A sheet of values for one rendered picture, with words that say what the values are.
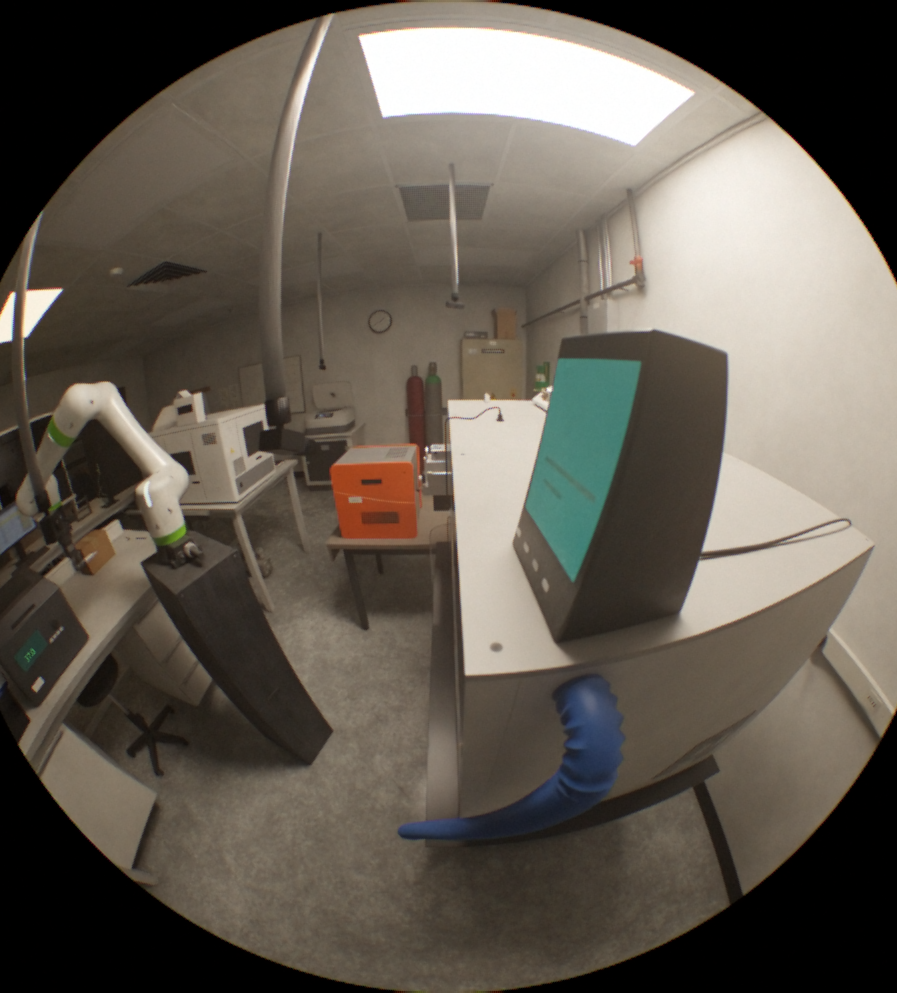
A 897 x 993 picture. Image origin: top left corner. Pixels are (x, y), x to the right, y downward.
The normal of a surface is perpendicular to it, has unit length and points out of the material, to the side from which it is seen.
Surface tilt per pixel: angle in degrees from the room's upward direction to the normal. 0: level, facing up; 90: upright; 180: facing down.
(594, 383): 80
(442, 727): 0
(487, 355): 90
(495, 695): 90
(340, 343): 90
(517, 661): 0
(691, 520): 88
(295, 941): 0
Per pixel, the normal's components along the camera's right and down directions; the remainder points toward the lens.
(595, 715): -0.24, -0.95
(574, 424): -0.99, -0.11
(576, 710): -0.61, -0.39
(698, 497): 0.07, 0.37
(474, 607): -0.02, -0.91
